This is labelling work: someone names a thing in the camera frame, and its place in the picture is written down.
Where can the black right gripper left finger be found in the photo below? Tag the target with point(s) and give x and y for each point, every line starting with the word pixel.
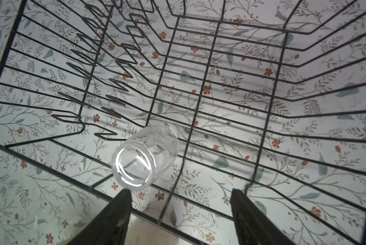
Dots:
pixel 110 226

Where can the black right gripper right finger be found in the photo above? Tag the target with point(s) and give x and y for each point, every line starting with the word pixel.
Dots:
pixel 252 226

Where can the clear glass cup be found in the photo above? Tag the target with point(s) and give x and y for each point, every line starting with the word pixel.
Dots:
pixel 142 159

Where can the black wire dish rack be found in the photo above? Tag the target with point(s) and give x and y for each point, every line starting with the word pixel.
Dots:
pixel 268 97

